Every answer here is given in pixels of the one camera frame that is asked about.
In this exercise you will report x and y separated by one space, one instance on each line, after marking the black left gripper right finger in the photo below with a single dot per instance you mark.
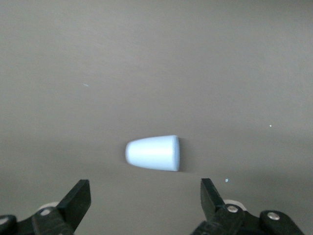
211 200

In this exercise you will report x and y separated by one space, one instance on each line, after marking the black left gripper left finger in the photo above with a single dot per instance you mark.
75 203

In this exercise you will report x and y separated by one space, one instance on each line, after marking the light blue cup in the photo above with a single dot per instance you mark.
151 153

